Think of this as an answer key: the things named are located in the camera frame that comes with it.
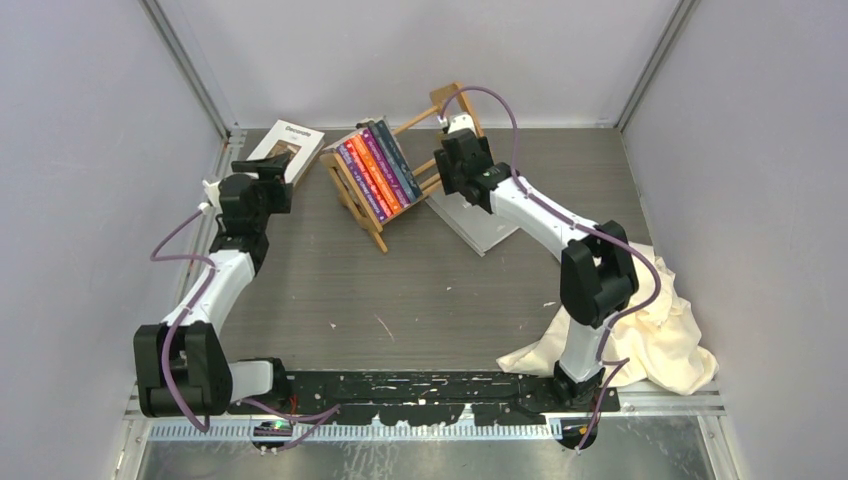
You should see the stack of grey magazines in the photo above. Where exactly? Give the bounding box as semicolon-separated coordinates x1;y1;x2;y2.
425;191;518;257

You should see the purple 52-Storey Treehouse book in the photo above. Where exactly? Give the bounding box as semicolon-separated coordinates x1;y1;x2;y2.
335;141;377;218

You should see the orange 78-Storey Treehouse book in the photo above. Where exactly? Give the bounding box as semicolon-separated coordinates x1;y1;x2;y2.
352;131;401;217

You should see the floral Louisa May Alcott book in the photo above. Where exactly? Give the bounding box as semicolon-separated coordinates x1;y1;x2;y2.
377;119;421;204

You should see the red Treehouse book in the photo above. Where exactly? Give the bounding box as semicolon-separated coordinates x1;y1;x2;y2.
345;140;391;223

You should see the magenta paperback book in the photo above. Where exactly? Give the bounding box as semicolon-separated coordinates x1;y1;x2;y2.
360;127;405;213

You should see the blue Nineteen Eighty-Four book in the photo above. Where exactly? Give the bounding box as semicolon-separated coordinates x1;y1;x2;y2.
367;120;415;208

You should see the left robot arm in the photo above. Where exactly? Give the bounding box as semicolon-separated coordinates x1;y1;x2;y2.
133;151;293;431

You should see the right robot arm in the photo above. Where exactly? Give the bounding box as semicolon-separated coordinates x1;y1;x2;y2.
434;128;639;411

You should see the white Decorate Furniture book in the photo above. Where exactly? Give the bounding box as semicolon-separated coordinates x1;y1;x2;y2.
247;120;325;186

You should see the cream cloth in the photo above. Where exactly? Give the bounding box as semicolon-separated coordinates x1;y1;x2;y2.
497;242;719;395

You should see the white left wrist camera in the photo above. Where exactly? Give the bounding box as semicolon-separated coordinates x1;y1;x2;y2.
198;180;221;214

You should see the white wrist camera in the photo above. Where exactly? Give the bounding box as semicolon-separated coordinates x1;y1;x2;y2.
198;180;221;214
437;113;478;136

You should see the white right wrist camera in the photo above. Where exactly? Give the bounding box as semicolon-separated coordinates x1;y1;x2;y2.
437;113;478;136

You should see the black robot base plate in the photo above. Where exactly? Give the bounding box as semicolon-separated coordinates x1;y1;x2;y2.
256;370;599;427

